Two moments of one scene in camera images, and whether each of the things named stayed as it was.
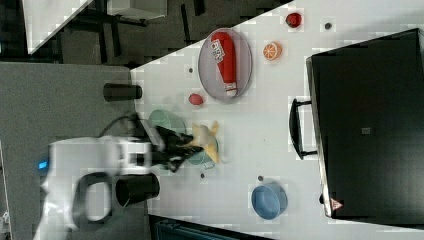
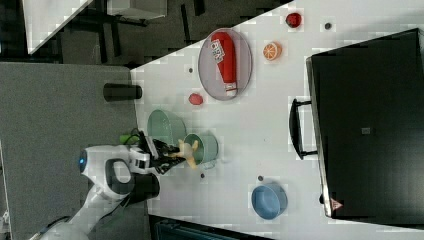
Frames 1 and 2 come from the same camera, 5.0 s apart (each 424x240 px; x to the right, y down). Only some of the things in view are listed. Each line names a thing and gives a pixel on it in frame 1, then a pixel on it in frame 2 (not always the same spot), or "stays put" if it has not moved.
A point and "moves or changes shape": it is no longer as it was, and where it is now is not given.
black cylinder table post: [136, 188] stays put
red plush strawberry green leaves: [293, 20] stays put
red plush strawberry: [195, 99] stays put
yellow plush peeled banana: [205, 138] moves or changes shape
